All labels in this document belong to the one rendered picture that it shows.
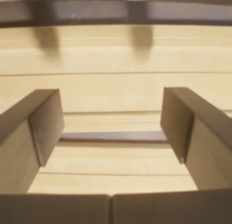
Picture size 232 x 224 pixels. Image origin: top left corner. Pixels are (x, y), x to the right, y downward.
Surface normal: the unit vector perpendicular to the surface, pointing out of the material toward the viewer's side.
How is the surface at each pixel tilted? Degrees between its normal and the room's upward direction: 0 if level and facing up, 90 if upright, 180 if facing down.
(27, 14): 0
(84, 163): 11
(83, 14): 0
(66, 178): 0
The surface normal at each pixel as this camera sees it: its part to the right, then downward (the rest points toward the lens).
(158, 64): 0.02, 0.22
